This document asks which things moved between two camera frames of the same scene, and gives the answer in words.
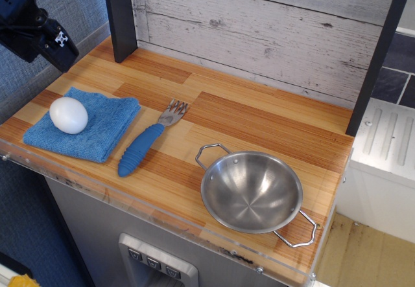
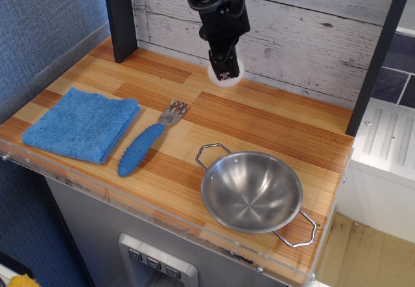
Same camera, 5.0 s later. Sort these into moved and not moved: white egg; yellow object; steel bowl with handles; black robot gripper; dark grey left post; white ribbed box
Moved: black robot gripper; white egg
Not moved: steel bowl with handles; yellow object; white ribbed box; dark grey left post
